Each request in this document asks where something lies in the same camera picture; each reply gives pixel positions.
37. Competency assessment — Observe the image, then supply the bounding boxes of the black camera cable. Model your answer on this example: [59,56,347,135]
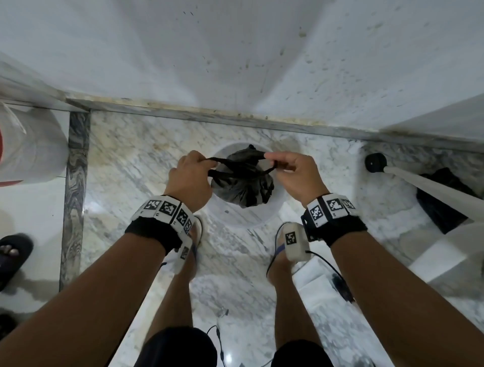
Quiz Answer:
[305,250,356,304]

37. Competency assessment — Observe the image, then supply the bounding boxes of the white round trash bin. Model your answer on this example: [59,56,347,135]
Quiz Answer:
[203,141,289,230]

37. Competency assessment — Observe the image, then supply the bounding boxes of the person's right sandal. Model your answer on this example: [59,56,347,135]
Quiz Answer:
[266,222,303,278]

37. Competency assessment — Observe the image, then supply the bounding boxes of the black cloth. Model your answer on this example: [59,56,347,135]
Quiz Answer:
[415,167,480,235]

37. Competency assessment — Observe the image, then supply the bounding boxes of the person's left leg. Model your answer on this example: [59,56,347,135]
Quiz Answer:
[145,223,199,343]

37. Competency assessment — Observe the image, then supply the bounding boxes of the black plastic garbage bag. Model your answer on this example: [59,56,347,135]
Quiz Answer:
[200,144,279,208]

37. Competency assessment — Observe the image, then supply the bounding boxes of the right wristband with marker tags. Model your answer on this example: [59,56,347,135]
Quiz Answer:
[300,193,368,247]

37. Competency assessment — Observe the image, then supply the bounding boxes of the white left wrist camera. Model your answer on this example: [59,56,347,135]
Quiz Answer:
[166,226,198,274]

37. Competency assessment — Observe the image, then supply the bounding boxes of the person's right leg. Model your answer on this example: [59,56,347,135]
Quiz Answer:
[267,250,323,350]

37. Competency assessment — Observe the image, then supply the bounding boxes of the person's right forearm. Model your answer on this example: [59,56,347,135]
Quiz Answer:
[330,230,484,367]

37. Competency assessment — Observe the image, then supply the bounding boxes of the person's left sandal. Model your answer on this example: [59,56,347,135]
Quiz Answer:
[188,216,204,265]

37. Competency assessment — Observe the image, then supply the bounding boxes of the white pole with black cap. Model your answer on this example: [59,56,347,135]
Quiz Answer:
[365,152,484,224]

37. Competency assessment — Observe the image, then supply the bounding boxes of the person's leg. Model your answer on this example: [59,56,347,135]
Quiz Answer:
[267,250,323,350]
[145,223,199,343]

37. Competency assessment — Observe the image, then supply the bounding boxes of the person's left hand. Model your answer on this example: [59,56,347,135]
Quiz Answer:
[164,150,219,213]

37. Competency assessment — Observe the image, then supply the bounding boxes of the person's left forearm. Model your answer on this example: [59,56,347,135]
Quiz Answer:
[0,231,168,367]

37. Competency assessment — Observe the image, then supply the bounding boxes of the thin black cable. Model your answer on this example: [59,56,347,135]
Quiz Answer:
[205,324,228,367]

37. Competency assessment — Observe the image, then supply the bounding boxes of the wristband with marker tags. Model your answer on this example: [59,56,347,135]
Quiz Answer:
[300,193,368,247]
[124,194,197,255]

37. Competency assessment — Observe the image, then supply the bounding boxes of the black shorts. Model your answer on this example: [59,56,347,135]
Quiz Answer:
[134,326,335,367]

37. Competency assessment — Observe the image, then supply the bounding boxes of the left wristband with marker tags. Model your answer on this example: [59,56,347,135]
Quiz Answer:
[124,194,197,255]

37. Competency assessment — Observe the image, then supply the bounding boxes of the white plastic container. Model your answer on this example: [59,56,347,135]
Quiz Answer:
[0,101,69,187]

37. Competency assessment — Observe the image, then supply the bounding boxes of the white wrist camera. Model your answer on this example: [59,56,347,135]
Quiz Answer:
[283,222,312,263]
[166,226,198,274]

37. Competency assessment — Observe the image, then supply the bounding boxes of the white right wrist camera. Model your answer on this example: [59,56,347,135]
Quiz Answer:
[283,222,312,263]

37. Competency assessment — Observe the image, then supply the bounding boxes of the person's right hand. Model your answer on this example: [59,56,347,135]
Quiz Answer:
[263,151,330,209]

